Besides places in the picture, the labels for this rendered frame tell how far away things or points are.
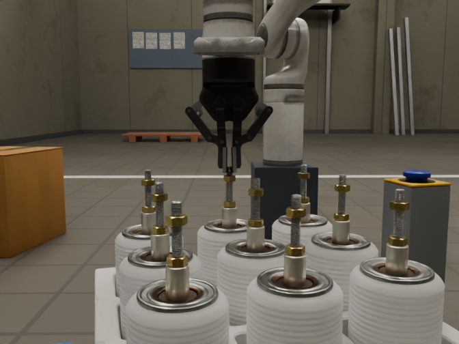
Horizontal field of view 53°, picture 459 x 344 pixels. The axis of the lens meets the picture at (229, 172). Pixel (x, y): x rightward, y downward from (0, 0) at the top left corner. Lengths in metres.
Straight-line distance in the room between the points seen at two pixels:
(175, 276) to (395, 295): 0.22
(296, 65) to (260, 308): 0.71
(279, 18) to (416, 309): 0.68
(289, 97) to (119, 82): 8.24
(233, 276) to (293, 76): 0.59
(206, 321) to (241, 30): 0.39
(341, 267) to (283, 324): 0.17
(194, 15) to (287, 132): 8.19
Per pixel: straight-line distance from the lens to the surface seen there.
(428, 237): 0.76
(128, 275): 0.53
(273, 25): 1.02
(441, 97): 9.92
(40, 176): 1.59
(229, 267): 0.56
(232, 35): 0.64
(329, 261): 0.59
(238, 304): 0.56
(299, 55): 1.07
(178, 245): 0.43
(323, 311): 0.45
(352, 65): 9.35
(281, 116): 1.03
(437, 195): 0.76
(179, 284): 0.43
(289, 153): 1.04
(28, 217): 1.55
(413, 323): 0.51
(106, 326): 0.57
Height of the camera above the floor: 0.42
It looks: 7 degrees down
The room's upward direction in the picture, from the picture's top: straight up
